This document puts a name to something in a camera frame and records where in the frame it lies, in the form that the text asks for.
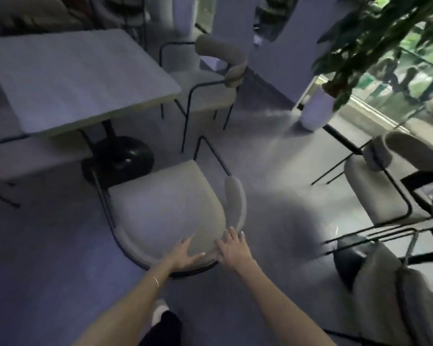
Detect white plant pot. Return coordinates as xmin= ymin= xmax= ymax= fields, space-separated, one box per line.
xmin=298 ymin=84 xmax=337 ymax=133

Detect dark striped leafy plant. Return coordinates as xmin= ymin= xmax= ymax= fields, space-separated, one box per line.
xmin=253 ymin=0 xmax=301 ymax=43

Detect person's right hand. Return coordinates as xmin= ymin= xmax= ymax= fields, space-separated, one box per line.
xmin=213 ymin=226 xmax=257 ymax=276

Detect grey wooden table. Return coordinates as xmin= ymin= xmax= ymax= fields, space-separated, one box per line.
xmin=0 ymin=28 xmax=183 ymax=190

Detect person's left forearm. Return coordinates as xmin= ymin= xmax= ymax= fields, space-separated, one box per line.
xmin=72 ymin=264 xmax=174 ymax=346

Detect green leafy plant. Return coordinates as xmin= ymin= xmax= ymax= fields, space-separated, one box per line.
xmin=312 ymin=0 xmax=433 ymax=113

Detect person's right forearm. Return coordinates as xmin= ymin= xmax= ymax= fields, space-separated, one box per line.
xmin=238 ymin=261 xmax=338 ymax=346

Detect large glass window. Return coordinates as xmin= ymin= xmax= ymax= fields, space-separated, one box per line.
xmin=341 ymin=17 xmax=433 ymax=136

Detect tall white cylindrical planter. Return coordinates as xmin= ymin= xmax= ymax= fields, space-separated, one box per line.
xmin=171 ymin=0 xmax=200 ymax=38

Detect person's white left shoe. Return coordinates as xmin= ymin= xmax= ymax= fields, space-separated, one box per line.
xmin=152 ymin=298 xmax=171 ymax=323

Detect person's left hand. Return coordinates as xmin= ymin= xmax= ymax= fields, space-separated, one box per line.
xmin=164 ymin=236 xmax=206 ymax=275

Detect person's black trousers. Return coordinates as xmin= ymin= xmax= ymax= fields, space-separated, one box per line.
xmin=139 ymin=311 xmax=183 ymax=346

